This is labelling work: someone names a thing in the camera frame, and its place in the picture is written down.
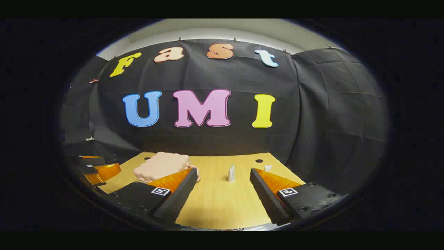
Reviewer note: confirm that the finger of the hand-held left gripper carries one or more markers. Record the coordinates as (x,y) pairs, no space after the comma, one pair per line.
(91,160)
(104,172)

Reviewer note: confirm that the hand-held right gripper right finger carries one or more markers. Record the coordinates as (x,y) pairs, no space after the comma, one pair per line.
(265,196)

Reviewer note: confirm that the white tube with green cap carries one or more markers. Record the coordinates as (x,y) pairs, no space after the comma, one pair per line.
(231,174)

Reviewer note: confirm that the small white tube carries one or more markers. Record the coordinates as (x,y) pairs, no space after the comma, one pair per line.
(267,168)

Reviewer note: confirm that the black backdrop cloth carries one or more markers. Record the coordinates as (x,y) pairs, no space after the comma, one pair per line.
(208,142)

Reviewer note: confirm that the pink suitcase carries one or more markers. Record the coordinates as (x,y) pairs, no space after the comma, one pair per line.
(159,166)

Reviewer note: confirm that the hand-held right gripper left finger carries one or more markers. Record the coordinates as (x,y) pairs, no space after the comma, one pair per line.
(180,196)

